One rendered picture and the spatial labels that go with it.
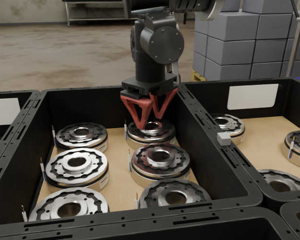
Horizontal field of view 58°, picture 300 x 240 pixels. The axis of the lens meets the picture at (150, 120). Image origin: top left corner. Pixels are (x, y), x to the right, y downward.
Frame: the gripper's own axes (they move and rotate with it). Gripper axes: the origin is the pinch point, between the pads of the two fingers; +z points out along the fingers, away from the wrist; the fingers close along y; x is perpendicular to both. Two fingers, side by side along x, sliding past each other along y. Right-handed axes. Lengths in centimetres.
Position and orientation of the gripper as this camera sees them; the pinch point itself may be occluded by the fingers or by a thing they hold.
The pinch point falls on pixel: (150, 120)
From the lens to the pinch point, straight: 56.6
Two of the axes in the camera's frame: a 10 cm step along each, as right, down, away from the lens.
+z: -0.1, 8.9, 4.5
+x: -8.0, -2.7, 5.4
